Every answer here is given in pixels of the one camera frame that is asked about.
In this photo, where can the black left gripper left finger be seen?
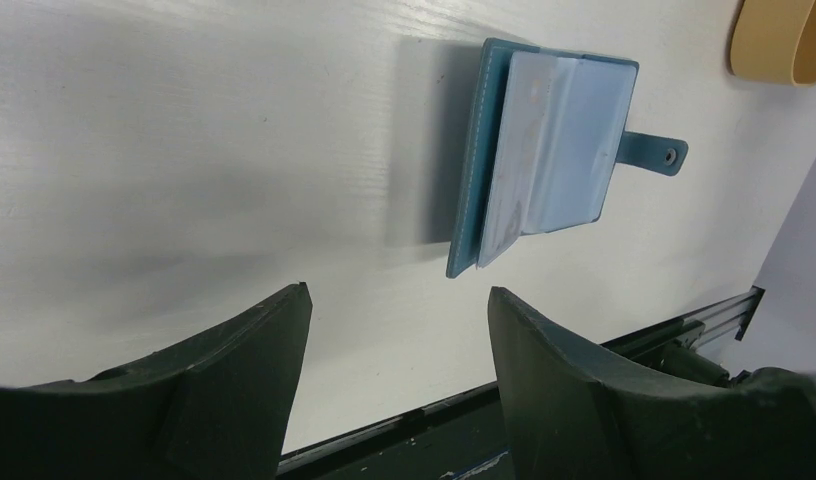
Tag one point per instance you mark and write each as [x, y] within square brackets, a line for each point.
[213, 406]

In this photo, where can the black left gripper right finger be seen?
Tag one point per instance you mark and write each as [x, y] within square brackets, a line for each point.
[607, 417]

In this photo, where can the blue leather card holder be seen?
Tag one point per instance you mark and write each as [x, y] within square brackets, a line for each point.
[585, 139]

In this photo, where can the white credit card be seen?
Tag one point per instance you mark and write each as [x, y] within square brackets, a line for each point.
[526, 106]

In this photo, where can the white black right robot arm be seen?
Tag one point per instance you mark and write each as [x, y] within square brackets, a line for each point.
[682, 362]

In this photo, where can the yellow oval tray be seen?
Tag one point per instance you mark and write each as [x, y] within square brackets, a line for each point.
[774, 41]

